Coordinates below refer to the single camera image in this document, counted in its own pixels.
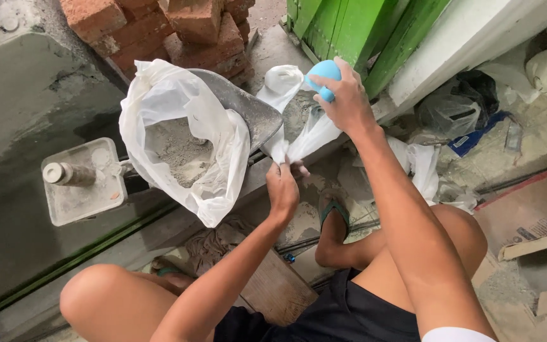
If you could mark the person's left hand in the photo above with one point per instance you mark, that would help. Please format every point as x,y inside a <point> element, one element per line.
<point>282,190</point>

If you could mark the brown wooden board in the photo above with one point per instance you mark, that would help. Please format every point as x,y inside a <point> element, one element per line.
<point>278,289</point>

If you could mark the small white plastic bag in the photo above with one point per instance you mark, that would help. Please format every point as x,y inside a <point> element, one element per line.
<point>280,85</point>

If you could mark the white dusty scale base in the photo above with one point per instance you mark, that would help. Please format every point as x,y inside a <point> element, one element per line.
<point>81,204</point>

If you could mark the brown paper cement sack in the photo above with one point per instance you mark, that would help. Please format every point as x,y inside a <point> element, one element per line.
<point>530,223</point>

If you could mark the person's right hand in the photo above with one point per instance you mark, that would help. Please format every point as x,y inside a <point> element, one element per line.
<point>352,102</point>

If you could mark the green wooden door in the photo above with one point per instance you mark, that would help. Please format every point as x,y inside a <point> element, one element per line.
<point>349,28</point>

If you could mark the large white plastic bag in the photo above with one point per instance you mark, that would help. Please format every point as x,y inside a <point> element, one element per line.
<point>159,99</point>

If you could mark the person's leg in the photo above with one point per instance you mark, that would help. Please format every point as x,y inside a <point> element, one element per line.
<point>458,237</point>
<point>117,304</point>

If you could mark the grey metal scale pan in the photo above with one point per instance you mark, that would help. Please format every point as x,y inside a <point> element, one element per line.
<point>240,104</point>

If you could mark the blue plastic packet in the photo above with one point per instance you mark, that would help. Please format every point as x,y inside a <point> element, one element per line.
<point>473,137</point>

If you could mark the person's left leg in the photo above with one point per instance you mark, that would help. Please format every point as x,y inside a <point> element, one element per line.
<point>117,304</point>

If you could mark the black plastic bag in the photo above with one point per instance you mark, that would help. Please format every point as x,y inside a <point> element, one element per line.
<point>480,90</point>

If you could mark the pile of red bricks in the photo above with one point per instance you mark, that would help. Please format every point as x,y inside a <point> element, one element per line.
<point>197,28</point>

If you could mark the metal cylinder weight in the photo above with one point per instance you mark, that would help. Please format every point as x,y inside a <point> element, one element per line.
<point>69,174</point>

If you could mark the blue bottle cap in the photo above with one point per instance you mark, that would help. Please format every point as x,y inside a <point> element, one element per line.
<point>289,258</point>

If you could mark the person's black shorts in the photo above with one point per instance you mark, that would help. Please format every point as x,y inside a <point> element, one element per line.
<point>340,308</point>

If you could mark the person's white sleeve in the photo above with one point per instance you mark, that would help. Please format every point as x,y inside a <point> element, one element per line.
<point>456,335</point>

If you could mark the green flip-flop sandal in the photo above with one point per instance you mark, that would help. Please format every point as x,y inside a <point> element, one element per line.
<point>334,205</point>
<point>166,270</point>

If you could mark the light blue plastic scoop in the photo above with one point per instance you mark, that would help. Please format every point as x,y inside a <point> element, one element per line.
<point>325,71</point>

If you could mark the person's right leg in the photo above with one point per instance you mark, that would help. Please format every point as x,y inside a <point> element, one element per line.
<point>458,237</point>

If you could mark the person's right fingers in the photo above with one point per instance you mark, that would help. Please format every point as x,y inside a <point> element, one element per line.
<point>323,84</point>

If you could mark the clear plastic bag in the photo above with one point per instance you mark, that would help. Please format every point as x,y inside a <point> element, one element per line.
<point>444,116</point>

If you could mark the heap of white plastic bags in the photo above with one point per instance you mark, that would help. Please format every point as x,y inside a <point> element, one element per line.
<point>420,166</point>

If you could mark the small clear plastic packet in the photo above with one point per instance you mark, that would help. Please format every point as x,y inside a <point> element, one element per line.
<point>513,137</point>

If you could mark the grey dusty cloth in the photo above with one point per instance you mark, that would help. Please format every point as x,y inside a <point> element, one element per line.
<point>216,244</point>

